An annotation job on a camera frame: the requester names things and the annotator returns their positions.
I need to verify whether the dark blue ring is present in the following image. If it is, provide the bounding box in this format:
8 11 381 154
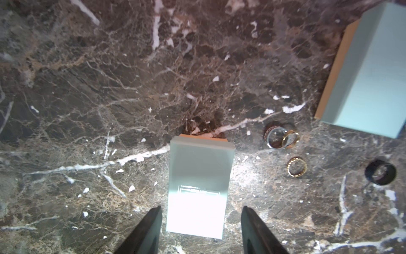
364 158 397 186

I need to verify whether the thin silver ring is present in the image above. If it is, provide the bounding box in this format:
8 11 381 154
263 124 289 150

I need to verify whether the tan ring box base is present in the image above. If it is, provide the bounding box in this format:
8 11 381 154
314 19 361 119

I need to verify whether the gold band ring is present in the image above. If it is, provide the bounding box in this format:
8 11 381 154
281 129 301 149

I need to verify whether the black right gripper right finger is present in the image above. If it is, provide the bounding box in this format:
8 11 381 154
241 206 288 254

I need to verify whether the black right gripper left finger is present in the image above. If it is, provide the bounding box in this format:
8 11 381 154
114 206 162 254

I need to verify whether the gold studded ring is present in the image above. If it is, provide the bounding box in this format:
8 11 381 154
286 157 308 178

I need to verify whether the mint green box lid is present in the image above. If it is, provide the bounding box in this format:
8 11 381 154
320 2 406 139

